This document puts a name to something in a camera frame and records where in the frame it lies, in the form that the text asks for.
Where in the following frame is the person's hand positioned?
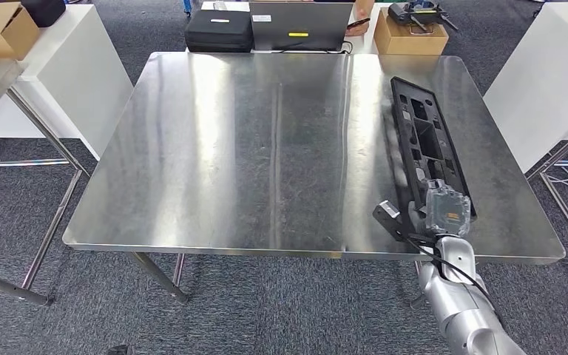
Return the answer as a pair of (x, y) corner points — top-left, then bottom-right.
(345, 0), (376, 38)

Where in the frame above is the black plastic plate frame part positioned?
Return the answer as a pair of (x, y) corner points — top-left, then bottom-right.
(390, 75), (478, 221)

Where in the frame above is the stainless steel workbench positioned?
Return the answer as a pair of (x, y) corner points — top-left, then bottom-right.
(62, 51), (567, 305)

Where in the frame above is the black remote controller device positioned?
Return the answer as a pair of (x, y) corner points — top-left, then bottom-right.
(388, 0), (459, 33)

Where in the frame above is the grey laptop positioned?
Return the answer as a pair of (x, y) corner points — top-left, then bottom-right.
(248, 1), (354, 53)

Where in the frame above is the black zip case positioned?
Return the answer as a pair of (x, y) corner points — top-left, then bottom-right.
(184, 10), (254, 53)

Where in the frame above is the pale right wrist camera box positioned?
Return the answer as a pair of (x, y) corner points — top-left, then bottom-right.
(379, 200), (402, 220)

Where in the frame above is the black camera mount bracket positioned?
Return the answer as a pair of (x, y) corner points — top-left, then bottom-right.
(373, 203), (437, 246)

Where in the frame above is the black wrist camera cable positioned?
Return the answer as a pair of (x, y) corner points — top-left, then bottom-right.
(404, 234), (503, 322)

